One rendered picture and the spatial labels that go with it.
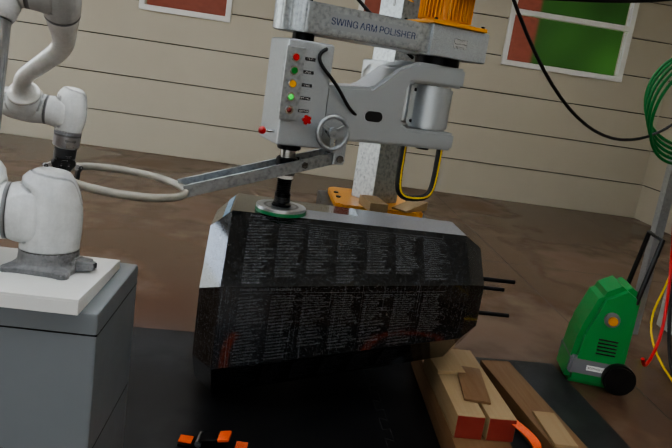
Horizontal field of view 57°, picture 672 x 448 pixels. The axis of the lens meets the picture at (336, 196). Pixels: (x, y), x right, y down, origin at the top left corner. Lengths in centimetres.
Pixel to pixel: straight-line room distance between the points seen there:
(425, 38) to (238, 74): 605
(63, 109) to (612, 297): 279
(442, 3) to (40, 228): 185
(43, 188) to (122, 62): 718
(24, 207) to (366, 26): 148
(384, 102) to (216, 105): 613
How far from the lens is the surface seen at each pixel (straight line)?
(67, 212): 179
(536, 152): 928
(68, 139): 235
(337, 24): 254
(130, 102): 890
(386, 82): 267
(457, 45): 281
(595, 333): 367
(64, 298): 166
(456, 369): 293
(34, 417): 186
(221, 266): 248
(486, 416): 269
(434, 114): 282
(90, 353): 173
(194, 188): 248
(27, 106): 233
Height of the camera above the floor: 147
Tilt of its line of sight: 11 degrees down
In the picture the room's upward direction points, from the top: 8 degrees clockwise
